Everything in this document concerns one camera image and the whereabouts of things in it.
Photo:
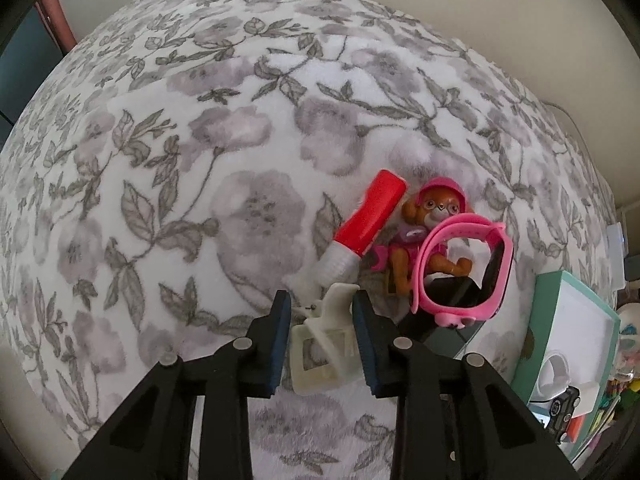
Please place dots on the pink smartwatch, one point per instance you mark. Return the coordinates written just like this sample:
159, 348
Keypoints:
500, 280

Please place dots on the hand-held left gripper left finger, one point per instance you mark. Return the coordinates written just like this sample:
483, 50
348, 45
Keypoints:
277, 345

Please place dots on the grey floral blanket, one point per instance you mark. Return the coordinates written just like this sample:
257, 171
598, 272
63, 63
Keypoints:
200, 135

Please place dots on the white plastic clip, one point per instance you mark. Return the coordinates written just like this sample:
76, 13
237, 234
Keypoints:
322, 350

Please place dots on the teal and white box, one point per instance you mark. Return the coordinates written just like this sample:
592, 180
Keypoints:
582, 325

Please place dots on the black toy car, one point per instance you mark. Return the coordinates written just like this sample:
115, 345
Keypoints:
562, 405

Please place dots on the colourful toy clutter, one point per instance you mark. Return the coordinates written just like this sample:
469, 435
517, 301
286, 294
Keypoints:
622, 360

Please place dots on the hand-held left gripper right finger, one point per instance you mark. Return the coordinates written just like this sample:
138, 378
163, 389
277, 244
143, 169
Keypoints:
370, 350

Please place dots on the dark wardrobe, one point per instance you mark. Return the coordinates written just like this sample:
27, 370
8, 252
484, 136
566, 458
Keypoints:
25, 70

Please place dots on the red glue stick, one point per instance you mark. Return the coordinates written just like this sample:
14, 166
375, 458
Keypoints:
370, 210

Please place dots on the toy pup figure pink hat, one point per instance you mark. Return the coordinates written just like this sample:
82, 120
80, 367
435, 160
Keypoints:
435, 205

